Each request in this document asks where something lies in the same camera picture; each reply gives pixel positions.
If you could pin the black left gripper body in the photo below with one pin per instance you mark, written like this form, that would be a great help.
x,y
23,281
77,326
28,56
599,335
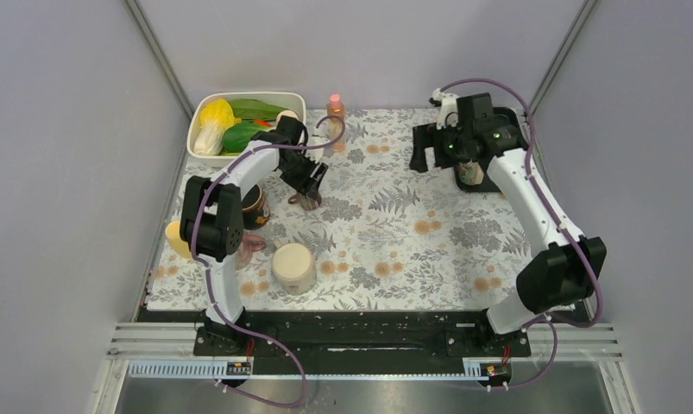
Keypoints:
x,y
300,155

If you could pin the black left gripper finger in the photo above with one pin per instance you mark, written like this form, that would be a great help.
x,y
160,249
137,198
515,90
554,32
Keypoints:
x,y
301,182
315,179

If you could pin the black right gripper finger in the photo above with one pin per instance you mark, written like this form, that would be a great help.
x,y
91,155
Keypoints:
x,y
443,161
421,141

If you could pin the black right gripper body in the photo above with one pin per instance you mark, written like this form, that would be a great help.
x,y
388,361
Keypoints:
x,y
451,140

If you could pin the brown striped small mug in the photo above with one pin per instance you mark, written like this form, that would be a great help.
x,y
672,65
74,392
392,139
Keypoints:
x,y
304,202

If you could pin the cream floral mug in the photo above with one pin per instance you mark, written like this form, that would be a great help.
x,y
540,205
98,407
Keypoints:
x,y
470,174

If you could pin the yellow toy behind arm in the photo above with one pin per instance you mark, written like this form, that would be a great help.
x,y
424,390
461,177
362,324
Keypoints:
x,y
174,240

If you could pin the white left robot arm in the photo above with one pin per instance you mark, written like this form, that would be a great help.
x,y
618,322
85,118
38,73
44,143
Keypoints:
x,y
211,221

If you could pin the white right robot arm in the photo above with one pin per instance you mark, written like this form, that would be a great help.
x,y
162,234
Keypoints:
x,y
565,263

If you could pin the black mug with tan rim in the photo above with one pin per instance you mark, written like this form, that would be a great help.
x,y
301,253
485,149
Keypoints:
x,y
256,212

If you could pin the pink glass mug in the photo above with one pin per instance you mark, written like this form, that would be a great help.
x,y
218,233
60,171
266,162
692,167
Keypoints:
x,y
249,245

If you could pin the beige upside-down mug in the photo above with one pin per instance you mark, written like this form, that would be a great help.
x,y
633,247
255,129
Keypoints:
x,y
294,266

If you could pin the black serving tray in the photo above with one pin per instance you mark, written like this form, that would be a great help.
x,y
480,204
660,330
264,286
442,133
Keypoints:
x,y
499,140

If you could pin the white mushroom toy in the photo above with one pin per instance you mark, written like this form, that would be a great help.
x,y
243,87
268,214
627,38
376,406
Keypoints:
x,y
286,113

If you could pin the pink drink bottle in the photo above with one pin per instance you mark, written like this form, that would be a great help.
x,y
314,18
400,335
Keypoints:
x,y
335,108

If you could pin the white plastic vegetable tub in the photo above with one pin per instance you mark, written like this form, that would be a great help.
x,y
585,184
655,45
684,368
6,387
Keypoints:
x,y
290,100

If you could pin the green bok choy toy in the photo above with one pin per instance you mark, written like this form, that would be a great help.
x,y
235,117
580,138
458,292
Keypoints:
x,y
237,138

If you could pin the white napa cabbage toy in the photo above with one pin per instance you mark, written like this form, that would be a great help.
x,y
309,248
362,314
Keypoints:
x,y
215,118

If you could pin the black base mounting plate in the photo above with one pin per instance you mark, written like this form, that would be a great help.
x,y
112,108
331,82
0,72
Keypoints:
x,y
367,338

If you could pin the left small control board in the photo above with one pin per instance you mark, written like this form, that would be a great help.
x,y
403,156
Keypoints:
x,y
238,368

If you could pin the small control board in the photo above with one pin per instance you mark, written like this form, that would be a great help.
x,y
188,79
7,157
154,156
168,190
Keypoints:
x,y
496,370
238,368

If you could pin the right small control board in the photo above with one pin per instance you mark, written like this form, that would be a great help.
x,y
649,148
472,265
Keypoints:
x,y
496,370

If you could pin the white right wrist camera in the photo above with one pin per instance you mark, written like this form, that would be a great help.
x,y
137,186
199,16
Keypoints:
x,y
447,104

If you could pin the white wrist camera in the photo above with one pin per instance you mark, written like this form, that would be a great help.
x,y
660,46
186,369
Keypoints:
x,y
447,104
326,130

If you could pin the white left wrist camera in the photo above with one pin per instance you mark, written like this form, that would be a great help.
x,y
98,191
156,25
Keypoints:
x,y
326,130

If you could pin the white slotted cable duct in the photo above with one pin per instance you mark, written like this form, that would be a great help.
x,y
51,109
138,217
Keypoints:
x,y
213,369

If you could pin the aluminium frame rail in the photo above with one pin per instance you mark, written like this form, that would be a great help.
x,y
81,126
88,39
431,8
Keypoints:
x,y
150,341

